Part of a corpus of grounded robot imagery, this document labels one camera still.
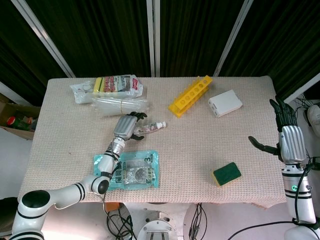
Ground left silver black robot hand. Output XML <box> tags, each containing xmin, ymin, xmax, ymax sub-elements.
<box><xmin>113</xmin><ymin>111</ymin><xmax>148</xmax><ymax>141</ymax></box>

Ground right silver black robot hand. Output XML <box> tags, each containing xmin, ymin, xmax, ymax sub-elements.
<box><xmin>248</xmin><ymin>95</ymin><xmax>308</xmax><ymax>165</ymax></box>

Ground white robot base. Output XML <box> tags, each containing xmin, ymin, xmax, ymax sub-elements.
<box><xmin>136</xmin><ymin>211</ymin><xmax>180</xmax><ymax>240</ymax></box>

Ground clear plastic bag bundle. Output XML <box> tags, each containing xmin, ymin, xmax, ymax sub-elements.
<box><xmin>91</xmin><ymin>96</ymin><xmax>150</xmax><ymax>118</ymax></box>

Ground white rounded object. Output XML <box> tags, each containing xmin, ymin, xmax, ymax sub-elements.
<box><xmin>306</xmin><ymin>104</ymin><xmax>320</xmax><ymax>137</ymax></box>

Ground bagged yellow sponge pack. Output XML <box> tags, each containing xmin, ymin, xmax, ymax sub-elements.
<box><xmin>91</xmin><ymin>74</ymin><xmax>145</xmax><ymax>99</ymax></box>

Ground clear bag of white parts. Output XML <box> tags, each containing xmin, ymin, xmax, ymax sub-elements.
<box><xmin>69</xmin><ymin>80</ymin><xmax>95</xmax><ymax>105</ymax></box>

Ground teal steel scrubber package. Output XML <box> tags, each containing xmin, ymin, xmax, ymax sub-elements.
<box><xmin>93</xmin><ymin>149</ymin><xmax>160</xmax><ymax>192</ymax></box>

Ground yellow test tube rack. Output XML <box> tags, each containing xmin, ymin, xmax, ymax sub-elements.
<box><xmin>167</xmin><ymin>74</ymin><xmax>214</xmax><ymax>119</ymax></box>

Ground green and yellow sponge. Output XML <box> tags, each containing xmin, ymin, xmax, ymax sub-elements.
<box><xmin>212</xmin><ymin>161</ymin><xmax>243</xmax><ymax>188</ymax></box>

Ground beige woven tablecloth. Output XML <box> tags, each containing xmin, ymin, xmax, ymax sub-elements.
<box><xmin>17</xmin><ymin>75</ymin><xmax>287</xmax><ymax>209</ymax></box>

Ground white rectangular box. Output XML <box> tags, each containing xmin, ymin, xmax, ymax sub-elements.
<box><xmin>207</xmin><ymin>89</ymin><xmax>243</xmax><ymax>118</ymax></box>

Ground orange block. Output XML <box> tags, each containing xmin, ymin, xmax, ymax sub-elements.
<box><xmin>104</xmin><ymin>202</ymin><xmax>120</xmax><ymax>212</ymax></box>

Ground brown cardboard box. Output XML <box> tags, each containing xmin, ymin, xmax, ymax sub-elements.
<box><xmin>0</xmin><ymin>93</ymin><xmax>42</xmax><ymax>140</ymax></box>

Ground red and green packet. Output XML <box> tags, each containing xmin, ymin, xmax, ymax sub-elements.
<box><xmin>6</xmin><ymin>116</ymin><xmax>36</xmax><ymax>131</ymax></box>

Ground thin black floor cables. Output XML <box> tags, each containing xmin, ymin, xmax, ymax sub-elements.
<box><xmin>294</xmin><ymin>92</ymin><xmax>320</xmax><ymax>118</ymax></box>

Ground white partition post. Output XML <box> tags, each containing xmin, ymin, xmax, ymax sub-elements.
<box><xmin>283</xmin><ymin>72</ymin><xmax>320</xmax><ymax>105</ymax></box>
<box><xmin>11</xmin><ymin>0</ymin><xmax>76</xmax><ymax>78</ymax></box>
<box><xmin>146</xmin><ymin>0</ymin><xmax>161</xmax><ymax>77</ymax></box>
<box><xmin>213</xmin><ymin>0</ymin><xmax>251</xmax><ymax>77</ymax></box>

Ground black cable tangle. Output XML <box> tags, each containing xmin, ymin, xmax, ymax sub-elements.
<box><xmin>102</xmin><ymin>192</ymin><xmax>138</xmax><ymax>240</ymax></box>

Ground black hanging cables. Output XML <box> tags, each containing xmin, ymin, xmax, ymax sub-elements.
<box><xmin>188</xmin><ymin>202</ymin><xmax>208</xmax><ymax>240</ymax></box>

